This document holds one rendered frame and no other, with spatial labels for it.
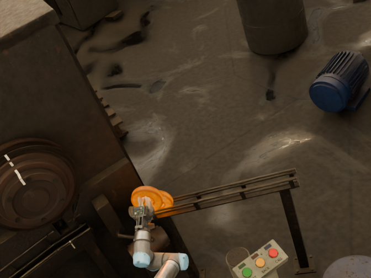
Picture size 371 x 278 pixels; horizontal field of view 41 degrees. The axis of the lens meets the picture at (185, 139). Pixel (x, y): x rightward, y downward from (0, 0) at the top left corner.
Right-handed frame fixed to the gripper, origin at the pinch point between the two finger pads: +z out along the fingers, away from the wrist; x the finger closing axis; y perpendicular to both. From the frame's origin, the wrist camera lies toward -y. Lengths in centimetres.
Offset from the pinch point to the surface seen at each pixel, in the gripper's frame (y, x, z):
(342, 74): -86, -111, 122
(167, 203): -16.6, -5.1, 3.4
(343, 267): -34, -86, -34
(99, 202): -7.4, 28.8, 4.9
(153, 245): -33.6, 8.2, -11.2
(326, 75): -88, -100, 124
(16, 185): 41, 44, -8
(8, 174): 44, 47, -3
